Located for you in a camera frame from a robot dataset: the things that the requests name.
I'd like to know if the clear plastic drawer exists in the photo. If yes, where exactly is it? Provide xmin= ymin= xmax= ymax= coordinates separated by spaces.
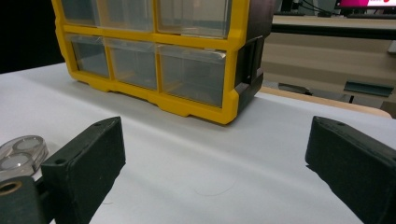
xmin=104 ymin=37 xmax=159 ymax=91
xmin=156 ymin=0 xmax=233 ymax=39
xmin=96 ymin=0 xmax=154 ymax=33
xmin=157 ymin=44 xmax=227 ymax=108
xmin=60 ymin=0 xmax=101 ymax=27
xmin=65 ymin=33 xmax=110 ymax=78

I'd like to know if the clear twin-well lens case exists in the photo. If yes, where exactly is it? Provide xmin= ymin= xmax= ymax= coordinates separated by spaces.
xmin=0 ymin=134 xmax=50 ymax=183

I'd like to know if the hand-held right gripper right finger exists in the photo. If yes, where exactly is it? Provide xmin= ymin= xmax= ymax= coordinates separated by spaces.
xmin=305 ymin=116 xmax=396 ymax=224

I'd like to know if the monitor with pink screen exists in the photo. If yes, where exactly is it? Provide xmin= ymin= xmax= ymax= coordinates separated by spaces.
xmin=335 ymin=0 xmax=396 ymax=9

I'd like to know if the black metal rail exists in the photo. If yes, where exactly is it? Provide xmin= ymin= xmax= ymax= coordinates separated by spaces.
xmin=270 ymin=23 xmax=396 ymax=41

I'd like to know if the grey-green metal bracket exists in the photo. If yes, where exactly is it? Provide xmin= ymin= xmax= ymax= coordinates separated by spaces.
xmin=343 ymin=80 xmax=395 ymax=98

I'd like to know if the yellow black drawer cabinet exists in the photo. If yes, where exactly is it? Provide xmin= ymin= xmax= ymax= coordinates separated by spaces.
xmin=50 ymin=0 xmax=276 ymax=126

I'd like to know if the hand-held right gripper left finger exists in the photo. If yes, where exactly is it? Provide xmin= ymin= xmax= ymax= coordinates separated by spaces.
xmin=41 ymin=116 xmax=127 ymax=224

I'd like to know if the black cable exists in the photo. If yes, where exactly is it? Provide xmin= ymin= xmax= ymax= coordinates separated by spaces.
xmin=298 ymin=0 xmax=339 ymax=16

